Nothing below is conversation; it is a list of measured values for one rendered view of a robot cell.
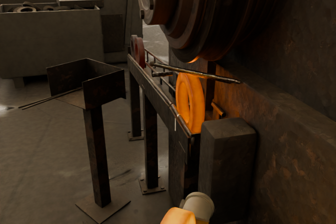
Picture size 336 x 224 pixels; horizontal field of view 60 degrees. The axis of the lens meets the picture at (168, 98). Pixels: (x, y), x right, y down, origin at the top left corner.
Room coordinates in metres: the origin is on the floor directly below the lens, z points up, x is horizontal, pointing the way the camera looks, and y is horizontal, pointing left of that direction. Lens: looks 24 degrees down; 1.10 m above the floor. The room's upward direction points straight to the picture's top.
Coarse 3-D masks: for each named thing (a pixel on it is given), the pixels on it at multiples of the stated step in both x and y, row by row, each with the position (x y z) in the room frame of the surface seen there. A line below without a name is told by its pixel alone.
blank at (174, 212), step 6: (174, 210) 0.33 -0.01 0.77; (180, 210) 0.33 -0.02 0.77; (186, 210) 0.34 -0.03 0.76; (168, 216) 0.31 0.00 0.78; (174, 216) 0.31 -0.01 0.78; (180, 216) 0.31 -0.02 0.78; (186, 216) 0.31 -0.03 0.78; (192, 216) 0.33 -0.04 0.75; (162, 222) 0.30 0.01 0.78; (168, 222) 0.30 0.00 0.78; (174, 222) 0.30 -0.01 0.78; (180, 222) 0.30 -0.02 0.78; (186, 222) 0.30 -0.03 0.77; (192, 222) 0.33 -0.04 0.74
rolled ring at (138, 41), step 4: (136, 40) 1.61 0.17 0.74; (140, 40) 1.60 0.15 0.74; (136, 44) 1.67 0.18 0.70; (140, 44) 1.58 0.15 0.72; (136, 48) 1.69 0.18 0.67; (140, 48) 1.56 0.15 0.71; (136, 52) 1.69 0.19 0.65; (140, 52) 1.55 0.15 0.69; (144, 52) 1.56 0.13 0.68; (136, 56) 1.68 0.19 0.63; (140, 56) 1.55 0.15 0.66; (144, 56) 1.55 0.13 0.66; (136, 60) 1.66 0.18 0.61; (140, 60) 1.55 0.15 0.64; (144, 60) 1.55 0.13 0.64; (140, 64) 1.56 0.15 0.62; (144, 64) 1.56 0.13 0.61
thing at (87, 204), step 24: (48, 72) 1.18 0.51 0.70; (72, 72) 1.26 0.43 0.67; (96, 72) 1.28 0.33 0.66; (120, 72) 1.14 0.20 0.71; (72, 96) 1.16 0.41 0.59; (96, 96) 1.04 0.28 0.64; (120, 96) 1.14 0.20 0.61; (96, 120) 1.13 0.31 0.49; (96, 144) 1.12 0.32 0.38; (96, 168) 1.11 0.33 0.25; (96, 192) 1.13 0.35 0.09; (96, 216) 1.06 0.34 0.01
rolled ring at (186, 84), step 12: (180, 72) 0.79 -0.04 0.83; (180, 84) 0.80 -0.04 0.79; (192, 84) 0.71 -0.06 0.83; (180, 96) 0.81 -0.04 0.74; (192, 96) 0.68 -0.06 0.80; (180, 108) 0.80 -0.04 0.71; (192, 108) 0.67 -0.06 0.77; (204, 108) 0.68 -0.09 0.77; (192, 120) 0.67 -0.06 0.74; (192, 132) 0.69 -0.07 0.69
